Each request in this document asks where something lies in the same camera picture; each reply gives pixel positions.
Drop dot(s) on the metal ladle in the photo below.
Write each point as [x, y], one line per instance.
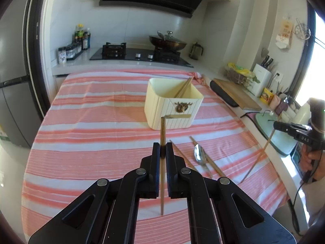
[160, 35]

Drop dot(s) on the dark door frame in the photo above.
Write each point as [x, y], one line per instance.
[33, 68]

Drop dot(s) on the white wall outlet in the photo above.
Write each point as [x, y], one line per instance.
[278, 76]

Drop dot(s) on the wooden chopstick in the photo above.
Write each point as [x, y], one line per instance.
[256, 157]
[163, 132]
[175, 146]
[187, 87]
[183, 86]
[213, 162]

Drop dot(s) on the cardboard box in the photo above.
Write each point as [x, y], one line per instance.
[3, 133]

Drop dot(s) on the person's right forearm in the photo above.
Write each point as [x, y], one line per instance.
[318, 203]

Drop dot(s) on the wooden cutting board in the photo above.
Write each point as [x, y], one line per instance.
[238, 95]

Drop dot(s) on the yellow plastic bag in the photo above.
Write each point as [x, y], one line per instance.
[238, 68]

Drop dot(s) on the metal spoon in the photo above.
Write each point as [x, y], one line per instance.
[200, 155]

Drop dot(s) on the hanging printed paper bag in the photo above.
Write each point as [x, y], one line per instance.
[284, 33]

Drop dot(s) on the dark wok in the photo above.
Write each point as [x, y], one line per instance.
[175, 46]

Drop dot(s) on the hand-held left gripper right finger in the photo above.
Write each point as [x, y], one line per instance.
[170, 162]

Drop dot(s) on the person's right hand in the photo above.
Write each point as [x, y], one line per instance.
[306, 161]

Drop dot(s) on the pink cup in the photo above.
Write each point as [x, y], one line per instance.
[274, 101]

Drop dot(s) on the white label spice jar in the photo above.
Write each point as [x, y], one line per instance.
[62, 56]

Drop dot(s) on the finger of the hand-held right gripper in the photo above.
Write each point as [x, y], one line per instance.
[281, 126]

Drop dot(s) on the white knife block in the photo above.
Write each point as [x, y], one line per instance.
[261, 81]

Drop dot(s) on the pink striped tablecloth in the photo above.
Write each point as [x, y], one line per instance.
[88, 144]

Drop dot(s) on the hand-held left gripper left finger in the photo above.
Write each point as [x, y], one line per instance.
[156, 162]

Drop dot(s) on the grey refrigerator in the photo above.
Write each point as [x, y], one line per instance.
[15, 106]

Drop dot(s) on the dark sauce bottle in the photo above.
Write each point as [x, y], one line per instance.
[88, 39]
[85, 42]

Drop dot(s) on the glass wok lid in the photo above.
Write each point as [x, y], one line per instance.
[169, 38]

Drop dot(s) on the black oblong object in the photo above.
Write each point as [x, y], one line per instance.
[223, 94]

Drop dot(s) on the white thermos jug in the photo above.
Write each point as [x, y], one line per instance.
[302, 114]

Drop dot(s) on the black spice jar rack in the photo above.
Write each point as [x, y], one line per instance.
[73, 52]

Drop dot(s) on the cream ribbed utensil holder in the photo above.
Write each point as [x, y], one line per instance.
[157, 111]

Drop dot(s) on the window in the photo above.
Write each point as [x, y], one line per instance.
[320, 43]

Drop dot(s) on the black gas stove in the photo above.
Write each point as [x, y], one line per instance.
[132, 56]

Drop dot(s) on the yellow cap oil bottle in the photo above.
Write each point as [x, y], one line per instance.
[80, 33]

